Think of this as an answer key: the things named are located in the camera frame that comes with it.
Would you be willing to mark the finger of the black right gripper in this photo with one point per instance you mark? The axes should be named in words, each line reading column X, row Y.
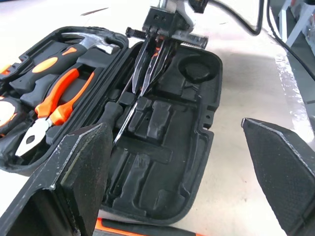
column 140, row 66
column 157, row 66

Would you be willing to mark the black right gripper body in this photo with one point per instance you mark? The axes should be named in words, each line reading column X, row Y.
column 162, row 23

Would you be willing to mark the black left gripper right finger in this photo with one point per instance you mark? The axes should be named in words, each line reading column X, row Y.
column 285, row 167

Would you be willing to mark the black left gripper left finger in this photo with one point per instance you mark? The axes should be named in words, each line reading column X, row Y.
column 81, row 157

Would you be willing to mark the black plastic tool case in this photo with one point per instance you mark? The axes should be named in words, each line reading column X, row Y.
column 157, row 157

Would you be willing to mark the orange and black hand tool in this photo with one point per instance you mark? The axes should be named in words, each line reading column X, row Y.
column 137, row 229

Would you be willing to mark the orange-black tape measure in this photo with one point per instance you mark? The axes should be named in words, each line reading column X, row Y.
column 6, row 110

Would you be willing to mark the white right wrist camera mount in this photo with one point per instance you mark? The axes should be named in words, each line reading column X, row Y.
column 185, row 13

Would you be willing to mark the white metal frame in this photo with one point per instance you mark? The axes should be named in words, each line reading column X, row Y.
column 299, row 29

